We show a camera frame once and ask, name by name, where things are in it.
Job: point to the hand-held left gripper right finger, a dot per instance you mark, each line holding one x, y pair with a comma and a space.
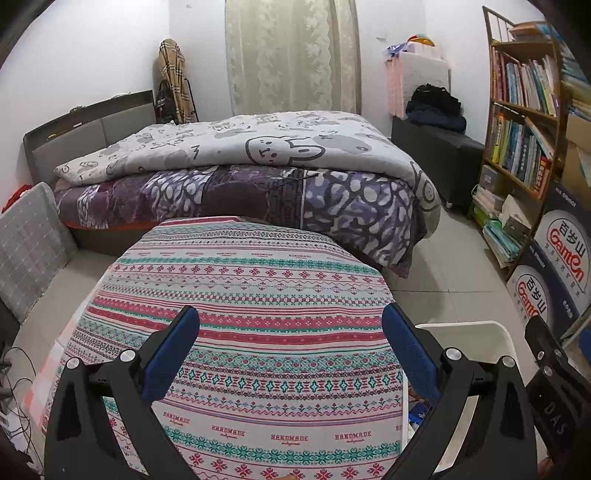
408, 353

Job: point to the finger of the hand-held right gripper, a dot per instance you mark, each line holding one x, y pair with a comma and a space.
542, 341

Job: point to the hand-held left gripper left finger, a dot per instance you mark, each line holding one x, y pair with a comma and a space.
171, 353

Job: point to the white plastic bin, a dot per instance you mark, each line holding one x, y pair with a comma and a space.
466, 334

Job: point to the blue carton box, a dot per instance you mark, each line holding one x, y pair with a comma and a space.
418, 415

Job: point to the blue white water carton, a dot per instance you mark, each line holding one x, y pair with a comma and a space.
531, 295
568, 249

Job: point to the round table with patterned cloth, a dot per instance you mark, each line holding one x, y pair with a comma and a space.
258, 286

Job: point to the pile of flat books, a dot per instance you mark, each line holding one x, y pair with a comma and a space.
498, 230

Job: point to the grey checked cushion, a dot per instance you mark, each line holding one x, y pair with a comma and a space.
32, 249

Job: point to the row of upright books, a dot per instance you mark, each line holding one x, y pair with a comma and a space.
517, 147
526, 83

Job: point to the brown cardboard box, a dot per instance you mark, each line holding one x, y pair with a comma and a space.
579, 147

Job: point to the dark storage bench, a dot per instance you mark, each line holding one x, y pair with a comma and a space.
443, 157

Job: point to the red cloth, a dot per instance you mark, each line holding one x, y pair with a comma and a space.
16, 196

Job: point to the white cartoon quilt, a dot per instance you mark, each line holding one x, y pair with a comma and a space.
231, 138

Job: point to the navy blue clothing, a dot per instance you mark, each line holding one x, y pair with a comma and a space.
436, 122

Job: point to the wooden bookshelf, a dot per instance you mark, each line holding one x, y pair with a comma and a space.
526, 108

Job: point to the grey bed headboard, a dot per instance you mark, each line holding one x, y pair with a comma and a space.
78, 134

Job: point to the black hanging bag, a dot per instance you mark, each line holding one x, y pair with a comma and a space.
164, 104

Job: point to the black backpack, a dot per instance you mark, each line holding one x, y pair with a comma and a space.
436, 98

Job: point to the stack of teal books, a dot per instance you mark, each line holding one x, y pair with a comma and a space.
577, 78

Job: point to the pink cloth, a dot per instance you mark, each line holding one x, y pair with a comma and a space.
395, 87

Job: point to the plaid coat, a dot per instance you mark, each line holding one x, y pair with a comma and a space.
178, 74

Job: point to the white drawer cabinet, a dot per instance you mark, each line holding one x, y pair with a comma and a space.
427, 71

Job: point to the cream lace curtain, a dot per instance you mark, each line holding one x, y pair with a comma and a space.
291, 55

